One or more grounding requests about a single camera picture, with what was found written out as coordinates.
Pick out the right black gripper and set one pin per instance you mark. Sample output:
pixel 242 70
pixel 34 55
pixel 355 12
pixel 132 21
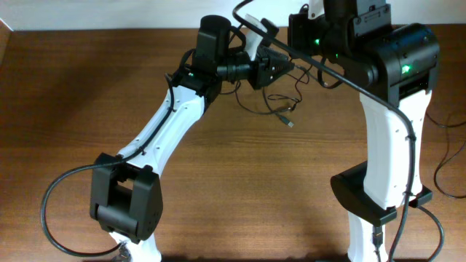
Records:
pixel 295 30

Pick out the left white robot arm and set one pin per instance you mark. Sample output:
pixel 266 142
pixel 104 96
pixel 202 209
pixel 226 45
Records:
pixel 126 196

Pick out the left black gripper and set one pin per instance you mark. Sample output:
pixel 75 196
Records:
pixel 261 66

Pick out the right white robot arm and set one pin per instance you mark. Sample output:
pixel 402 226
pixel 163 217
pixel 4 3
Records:
pixel 395 71

